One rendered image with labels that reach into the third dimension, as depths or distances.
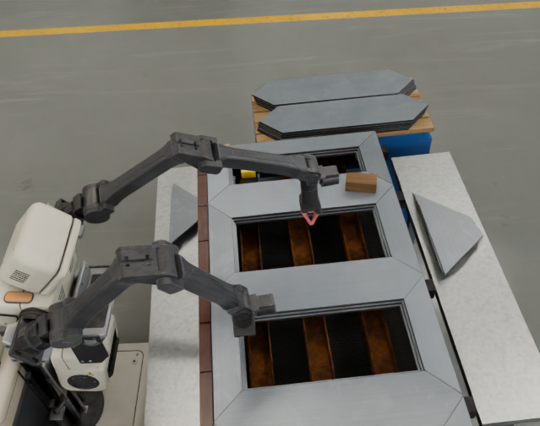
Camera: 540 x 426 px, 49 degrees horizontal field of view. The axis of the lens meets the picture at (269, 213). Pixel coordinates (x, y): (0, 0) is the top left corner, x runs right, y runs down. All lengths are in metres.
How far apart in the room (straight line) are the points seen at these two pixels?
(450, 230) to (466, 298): 0.29
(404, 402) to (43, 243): 1.12
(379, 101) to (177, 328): 1.37
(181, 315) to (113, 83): 2.71
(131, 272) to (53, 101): 3.39
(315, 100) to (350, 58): 1.86
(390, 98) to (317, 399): 1.50
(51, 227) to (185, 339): 0.72
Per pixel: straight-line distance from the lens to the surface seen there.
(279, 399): 1.84
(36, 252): 1.63
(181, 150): 1.64
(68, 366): 2.04
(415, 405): 1.86
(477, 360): 2.08
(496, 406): 2.03
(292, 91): 2.83
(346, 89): 2.85
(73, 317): 1.52
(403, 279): 2.09
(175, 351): 2.15
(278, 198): 2.32
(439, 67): 4.59
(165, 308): 2.26
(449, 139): 3.96
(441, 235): 2.31
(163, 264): 1.32
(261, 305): 1.69
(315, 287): 2.04
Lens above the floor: 2.52
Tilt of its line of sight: 48 degrees down
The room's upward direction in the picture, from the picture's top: 4 degrees counter-clockwise
